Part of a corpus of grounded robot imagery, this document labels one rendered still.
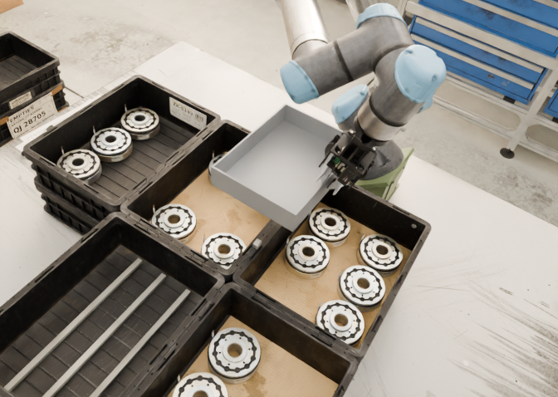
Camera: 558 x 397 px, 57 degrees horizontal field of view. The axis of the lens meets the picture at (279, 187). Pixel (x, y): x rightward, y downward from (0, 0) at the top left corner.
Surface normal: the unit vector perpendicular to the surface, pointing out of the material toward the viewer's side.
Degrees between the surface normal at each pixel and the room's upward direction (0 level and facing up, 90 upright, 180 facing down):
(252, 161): 2
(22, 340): 0
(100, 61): 0
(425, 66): 16
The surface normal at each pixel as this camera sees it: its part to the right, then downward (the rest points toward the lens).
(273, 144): 0.10, -0.68
